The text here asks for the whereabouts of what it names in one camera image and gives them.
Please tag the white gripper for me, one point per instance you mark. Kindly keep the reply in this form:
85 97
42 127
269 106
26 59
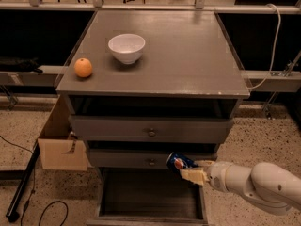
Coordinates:
218 175

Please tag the blue pepsi can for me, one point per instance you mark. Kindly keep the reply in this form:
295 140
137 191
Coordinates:
177 162

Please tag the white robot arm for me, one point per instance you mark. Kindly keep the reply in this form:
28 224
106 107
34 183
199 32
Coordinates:
266 186

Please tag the brass middle drawer knob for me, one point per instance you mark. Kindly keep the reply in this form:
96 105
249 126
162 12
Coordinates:
152 162

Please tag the brass drawer knob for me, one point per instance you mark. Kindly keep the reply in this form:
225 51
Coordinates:
152 162
151 132

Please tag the brass top drawer knob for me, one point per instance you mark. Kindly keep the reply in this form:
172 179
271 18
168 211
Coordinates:
151 132

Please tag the grey wooden drawer cabinet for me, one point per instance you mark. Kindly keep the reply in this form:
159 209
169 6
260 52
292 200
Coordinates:
186 71

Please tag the grey open bottom drawer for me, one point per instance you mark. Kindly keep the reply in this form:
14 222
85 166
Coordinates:
148 197

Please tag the grey middle drawer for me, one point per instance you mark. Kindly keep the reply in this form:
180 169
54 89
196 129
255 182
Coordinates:
129 159

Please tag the grey top drawer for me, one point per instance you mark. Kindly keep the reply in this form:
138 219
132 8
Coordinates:
171 130

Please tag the cardboard box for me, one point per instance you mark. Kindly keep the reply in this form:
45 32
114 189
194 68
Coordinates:
60 149

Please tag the white ceramic bowl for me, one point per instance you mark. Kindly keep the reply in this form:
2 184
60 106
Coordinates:
127 48

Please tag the orange fruit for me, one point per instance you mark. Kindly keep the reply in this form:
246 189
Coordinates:
83 67

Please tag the black bar on floor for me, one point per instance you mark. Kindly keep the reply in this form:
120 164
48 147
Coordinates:
23 176

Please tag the black cloth on shelf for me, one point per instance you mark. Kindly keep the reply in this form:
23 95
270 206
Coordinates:
19 65

